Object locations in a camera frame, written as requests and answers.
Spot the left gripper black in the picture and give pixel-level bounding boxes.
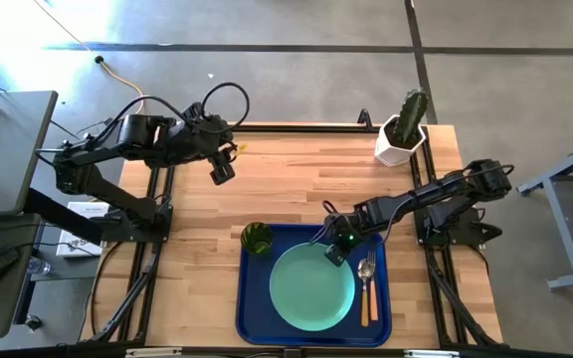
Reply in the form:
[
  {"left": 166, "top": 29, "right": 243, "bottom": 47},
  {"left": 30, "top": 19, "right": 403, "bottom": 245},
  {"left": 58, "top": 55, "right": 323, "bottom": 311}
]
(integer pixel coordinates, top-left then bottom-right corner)
[{"left": 179, "top": 101, "right": 239, "bottom": 187}]

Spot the clear water bottle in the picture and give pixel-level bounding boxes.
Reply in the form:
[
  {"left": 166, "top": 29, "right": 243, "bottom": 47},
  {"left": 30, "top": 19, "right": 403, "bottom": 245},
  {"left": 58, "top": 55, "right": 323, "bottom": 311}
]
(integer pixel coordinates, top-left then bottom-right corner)
[{"left": 27, "top": 257, "right": 52, "bottom": 277}]

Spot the grey metal table leg frame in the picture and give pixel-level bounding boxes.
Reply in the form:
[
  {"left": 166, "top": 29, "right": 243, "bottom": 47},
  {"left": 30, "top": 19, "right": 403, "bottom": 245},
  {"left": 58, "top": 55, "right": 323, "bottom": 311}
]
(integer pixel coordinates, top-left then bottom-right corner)
[{"left": 516, "top": 136, "right": 573, "bottom": 292}]

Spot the green cactus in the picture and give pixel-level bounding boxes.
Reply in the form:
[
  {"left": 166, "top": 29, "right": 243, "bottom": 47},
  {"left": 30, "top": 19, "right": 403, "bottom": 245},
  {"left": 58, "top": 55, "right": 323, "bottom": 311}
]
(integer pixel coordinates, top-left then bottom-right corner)
[{"left": 392, "top": 88, "right": 430, "bottom": 145}]

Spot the yellow-handled metal spoon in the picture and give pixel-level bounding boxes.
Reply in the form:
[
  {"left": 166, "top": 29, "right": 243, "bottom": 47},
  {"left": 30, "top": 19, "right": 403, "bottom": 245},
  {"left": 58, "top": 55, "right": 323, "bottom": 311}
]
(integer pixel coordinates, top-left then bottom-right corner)
[{"left": 357, "top": 258, "right": 373, "bottom": 328}]

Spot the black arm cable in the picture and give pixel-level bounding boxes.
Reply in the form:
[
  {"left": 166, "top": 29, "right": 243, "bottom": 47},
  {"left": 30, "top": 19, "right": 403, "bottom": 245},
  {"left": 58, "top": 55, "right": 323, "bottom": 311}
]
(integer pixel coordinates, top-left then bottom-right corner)
[
  {"left": 87, "top": 81, "right": 252, "bottom": 146},
  {"left": 307, "top": 199, "right": 341, "bottom": 246}
]

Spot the white hexagonal plant pot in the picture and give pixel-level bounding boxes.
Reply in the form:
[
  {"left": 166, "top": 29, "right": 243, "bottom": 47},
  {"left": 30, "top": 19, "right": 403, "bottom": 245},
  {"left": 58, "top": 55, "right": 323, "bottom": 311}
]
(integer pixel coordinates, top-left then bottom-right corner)
[{"left": 374, "top": 113, "right": 427, "bottom": 168}]

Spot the blue plastic tray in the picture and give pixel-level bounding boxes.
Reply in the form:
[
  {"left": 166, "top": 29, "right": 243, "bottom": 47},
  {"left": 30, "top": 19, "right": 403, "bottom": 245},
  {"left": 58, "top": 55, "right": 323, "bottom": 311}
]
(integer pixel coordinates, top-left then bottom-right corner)
[{"left": 235, "top": 223, "right": 393, "bottom": 348}]

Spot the green faceted plastic cup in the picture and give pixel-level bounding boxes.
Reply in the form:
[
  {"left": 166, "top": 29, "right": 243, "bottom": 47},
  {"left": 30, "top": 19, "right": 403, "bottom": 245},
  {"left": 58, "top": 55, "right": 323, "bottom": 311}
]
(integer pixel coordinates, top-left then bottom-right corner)
[{"left": 240, "top": 221, "right": 275, "bottom": 258}]

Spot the white cardboard box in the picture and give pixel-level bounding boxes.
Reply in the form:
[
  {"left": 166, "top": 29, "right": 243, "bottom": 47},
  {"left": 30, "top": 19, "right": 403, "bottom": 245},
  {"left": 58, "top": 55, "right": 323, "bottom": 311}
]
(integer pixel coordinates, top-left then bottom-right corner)
[{"left": 56, "top": 201, "right": 111, "bottom": 259}]

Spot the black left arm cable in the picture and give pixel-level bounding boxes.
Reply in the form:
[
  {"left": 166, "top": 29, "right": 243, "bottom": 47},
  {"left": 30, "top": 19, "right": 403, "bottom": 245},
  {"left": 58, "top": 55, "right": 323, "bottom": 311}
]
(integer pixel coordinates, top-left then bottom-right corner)
[{"left": 87, "top": 81, "right": 252, "bottom": 146}]

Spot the yellow extension cable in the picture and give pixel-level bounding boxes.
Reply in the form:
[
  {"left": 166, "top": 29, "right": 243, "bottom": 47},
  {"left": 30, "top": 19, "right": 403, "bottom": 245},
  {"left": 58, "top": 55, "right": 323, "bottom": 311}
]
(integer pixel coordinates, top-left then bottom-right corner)
[{"left": 32, "top": 0, "right": 146, "bottom": 115}]

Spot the orange-handled metal fork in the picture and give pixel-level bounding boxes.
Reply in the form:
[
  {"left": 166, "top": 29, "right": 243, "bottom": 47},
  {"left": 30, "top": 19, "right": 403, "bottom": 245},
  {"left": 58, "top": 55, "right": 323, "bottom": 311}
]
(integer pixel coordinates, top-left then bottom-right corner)
[{"left": 366, "top": 250, "right": 381, "bottom": 323}]

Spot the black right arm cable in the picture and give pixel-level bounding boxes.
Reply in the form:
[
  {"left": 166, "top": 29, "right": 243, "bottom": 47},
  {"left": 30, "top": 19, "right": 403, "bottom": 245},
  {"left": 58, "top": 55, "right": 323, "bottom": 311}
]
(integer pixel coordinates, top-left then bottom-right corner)
[{"left": 307, "top": 199, "right": 341, "bottom": 246}]

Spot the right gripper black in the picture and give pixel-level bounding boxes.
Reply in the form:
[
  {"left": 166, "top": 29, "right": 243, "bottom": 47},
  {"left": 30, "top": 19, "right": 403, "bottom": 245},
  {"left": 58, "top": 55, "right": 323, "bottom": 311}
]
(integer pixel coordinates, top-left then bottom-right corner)
[{"left": 323, "top": 211, "right": 368, "bottom": 268}]

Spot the grey desk top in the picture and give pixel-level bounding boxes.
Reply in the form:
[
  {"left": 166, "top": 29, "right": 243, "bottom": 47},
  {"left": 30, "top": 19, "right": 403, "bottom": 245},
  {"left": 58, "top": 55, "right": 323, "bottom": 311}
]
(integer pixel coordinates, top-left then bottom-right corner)
[{"left": 0, "top": 90, "right": 60, "bottom": 218}]

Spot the mint green plate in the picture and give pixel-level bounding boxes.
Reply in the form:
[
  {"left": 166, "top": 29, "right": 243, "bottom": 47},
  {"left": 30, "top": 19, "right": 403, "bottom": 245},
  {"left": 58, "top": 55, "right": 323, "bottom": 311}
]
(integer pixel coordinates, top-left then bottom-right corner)
[{"left": 269, "top": 242, "right": 357, "bottom": 333}]

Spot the black aluminium table frame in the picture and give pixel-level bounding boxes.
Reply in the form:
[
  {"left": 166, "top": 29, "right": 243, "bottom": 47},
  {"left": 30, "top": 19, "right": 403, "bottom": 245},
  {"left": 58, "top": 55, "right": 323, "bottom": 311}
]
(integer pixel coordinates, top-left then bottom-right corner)
[{"left": 80, "top": 107, "right": 504, "bottom": 349}]

